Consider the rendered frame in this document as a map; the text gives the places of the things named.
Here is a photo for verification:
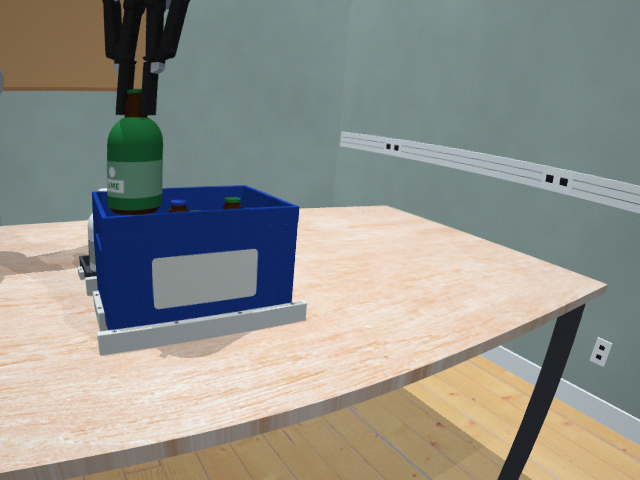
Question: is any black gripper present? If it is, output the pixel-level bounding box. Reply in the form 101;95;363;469
102;0;190;115

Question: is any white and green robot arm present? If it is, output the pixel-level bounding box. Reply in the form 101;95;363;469
0;0;171;94

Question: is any green labeled bottle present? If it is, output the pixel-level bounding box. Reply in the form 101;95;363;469
107;89;163;215

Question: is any blue crate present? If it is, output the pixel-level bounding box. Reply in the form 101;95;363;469
93;185;300;330

